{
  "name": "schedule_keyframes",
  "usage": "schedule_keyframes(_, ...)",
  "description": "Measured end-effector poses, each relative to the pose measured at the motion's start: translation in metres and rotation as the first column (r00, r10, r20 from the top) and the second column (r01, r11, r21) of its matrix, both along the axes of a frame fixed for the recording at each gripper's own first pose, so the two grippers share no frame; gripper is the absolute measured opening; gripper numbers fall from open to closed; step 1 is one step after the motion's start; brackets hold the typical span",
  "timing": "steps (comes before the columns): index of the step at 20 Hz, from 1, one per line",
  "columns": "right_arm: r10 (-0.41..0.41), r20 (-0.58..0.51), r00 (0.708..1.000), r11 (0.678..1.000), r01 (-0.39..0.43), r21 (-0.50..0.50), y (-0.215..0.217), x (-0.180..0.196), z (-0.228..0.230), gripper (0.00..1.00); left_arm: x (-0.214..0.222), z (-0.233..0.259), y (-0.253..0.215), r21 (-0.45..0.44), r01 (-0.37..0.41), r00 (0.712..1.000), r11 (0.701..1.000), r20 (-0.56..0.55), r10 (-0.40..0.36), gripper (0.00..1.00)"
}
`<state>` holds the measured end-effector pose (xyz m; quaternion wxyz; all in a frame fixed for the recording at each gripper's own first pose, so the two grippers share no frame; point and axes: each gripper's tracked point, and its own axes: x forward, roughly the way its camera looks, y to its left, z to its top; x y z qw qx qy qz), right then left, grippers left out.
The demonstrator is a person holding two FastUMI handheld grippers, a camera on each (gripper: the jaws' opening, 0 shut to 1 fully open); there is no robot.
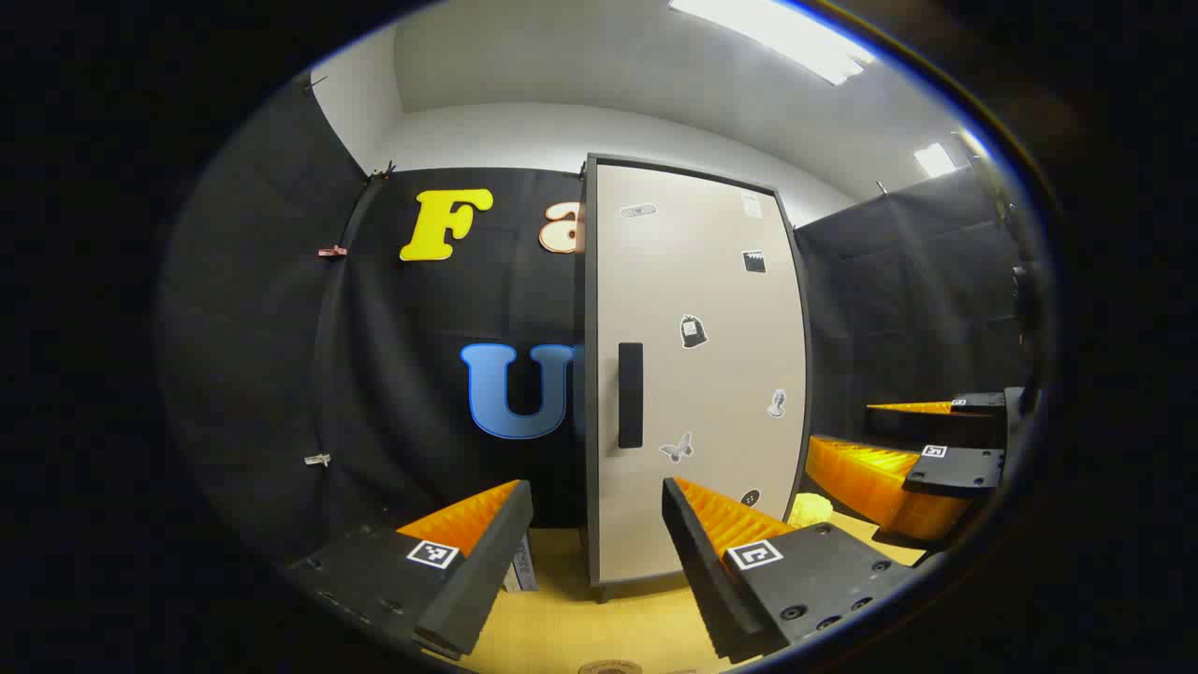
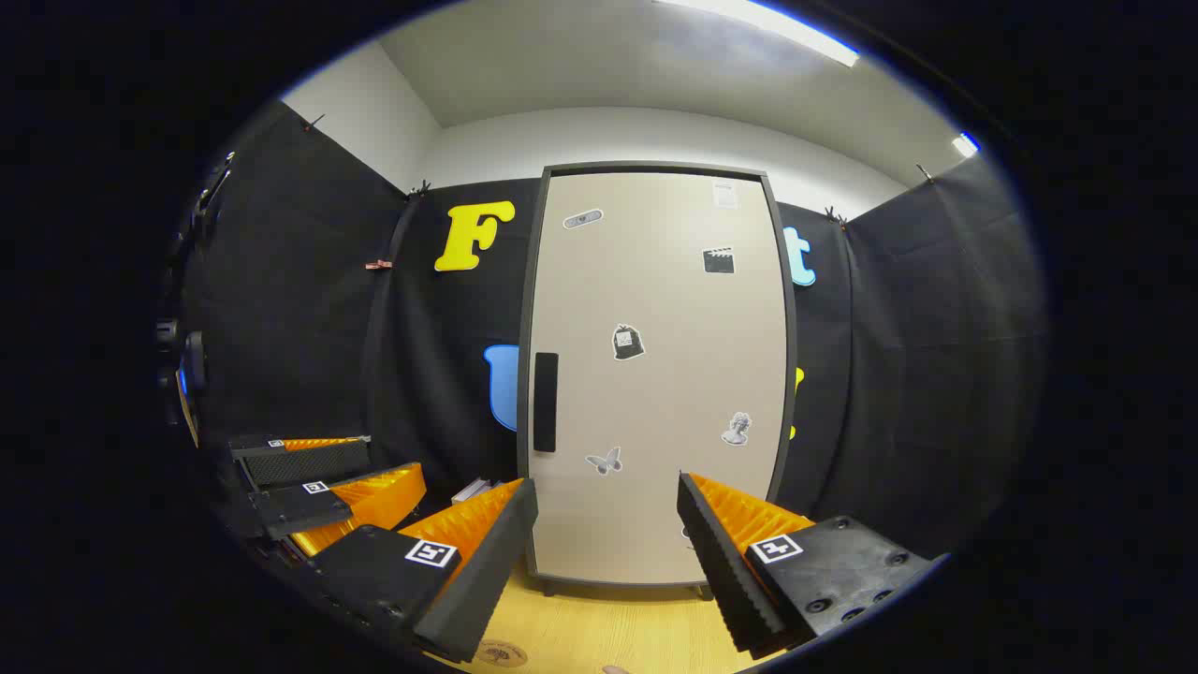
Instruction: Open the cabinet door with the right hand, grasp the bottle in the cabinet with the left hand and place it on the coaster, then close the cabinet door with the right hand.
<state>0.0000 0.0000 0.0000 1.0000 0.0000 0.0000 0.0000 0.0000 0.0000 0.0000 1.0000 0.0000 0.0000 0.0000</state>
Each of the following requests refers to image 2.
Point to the black backdrop cloth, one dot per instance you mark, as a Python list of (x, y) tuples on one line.
[(299, 309)]

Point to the dark grey cabinet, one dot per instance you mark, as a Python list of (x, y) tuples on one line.
[(655, 168)]

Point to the small ceiling light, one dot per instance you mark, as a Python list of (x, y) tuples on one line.
[(965, 145)]

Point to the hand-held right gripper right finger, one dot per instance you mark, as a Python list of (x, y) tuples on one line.
[(721, 571)]

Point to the long ceiling light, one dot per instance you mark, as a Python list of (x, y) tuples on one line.
[(777, 28)]

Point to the white spine book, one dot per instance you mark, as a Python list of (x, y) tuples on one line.
[(479, 487)]

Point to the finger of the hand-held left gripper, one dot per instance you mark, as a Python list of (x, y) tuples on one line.
[(299, 508), (309, 463)]

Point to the beige cabinet door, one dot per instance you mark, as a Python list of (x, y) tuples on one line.
[(655, 421)]

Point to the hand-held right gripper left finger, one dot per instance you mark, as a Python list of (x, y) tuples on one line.
[(487, 562)]

